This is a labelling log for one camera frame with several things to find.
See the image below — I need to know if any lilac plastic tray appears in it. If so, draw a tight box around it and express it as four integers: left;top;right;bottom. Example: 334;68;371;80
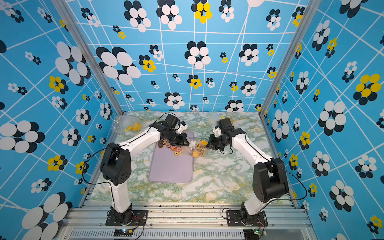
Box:
148;143;194;183

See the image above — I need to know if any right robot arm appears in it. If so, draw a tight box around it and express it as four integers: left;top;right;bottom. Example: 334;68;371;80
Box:
207;118;289;226

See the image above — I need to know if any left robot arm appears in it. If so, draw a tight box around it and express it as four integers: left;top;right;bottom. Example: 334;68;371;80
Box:
100;114;190;226

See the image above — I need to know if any pile of poured cookies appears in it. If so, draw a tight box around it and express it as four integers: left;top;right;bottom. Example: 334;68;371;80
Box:
158;140;183;156

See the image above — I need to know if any right controller board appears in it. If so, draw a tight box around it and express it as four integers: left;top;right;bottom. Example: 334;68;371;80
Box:
243;229;262;240

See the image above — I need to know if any controller board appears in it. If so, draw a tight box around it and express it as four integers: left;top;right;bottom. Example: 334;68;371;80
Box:
243;229;262;240
114;229;134;238

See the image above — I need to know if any left controller board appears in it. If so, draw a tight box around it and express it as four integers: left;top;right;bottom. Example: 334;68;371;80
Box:
114;229;134;238

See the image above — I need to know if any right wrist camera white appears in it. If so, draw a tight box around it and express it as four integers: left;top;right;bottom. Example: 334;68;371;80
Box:
213;125;222;138

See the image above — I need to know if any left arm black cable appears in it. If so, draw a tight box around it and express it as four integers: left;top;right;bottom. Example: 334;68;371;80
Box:
81;112;172;185

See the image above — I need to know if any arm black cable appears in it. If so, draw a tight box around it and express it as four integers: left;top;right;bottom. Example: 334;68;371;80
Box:
81;112;172;185
220;134;308;202

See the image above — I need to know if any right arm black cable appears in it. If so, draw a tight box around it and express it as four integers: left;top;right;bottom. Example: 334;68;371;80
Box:
220;134;308;202

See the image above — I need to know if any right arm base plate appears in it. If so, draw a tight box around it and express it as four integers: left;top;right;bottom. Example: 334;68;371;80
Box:
225;209;269;228

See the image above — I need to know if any aluminium front rail frame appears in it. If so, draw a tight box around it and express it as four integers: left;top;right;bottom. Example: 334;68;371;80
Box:
57;201;317;240

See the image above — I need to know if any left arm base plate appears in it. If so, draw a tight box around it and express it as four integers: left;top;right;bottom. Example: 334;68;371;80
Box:
105;209;149;227

